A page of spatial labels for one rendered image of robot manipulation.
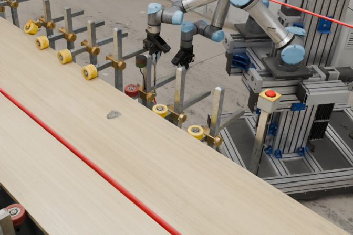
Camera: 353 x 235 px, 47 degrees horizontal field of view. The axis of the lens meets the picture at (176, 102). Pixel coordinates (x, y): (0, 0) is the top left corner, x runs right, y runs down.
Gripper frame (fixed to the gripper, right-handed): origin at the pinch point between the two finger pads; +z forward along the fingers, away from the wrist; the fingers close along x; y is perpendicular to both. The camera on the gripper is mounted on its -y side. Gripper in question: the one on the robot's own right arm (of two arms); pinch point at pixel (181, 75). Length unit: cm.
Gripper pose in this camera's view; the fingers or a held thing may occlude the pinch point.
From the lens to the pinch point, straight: 261.2
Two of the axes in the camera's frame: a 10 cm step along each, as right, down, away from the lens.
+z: -0.6, 8.2, 5.6
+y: 6.9, -3.8, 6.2
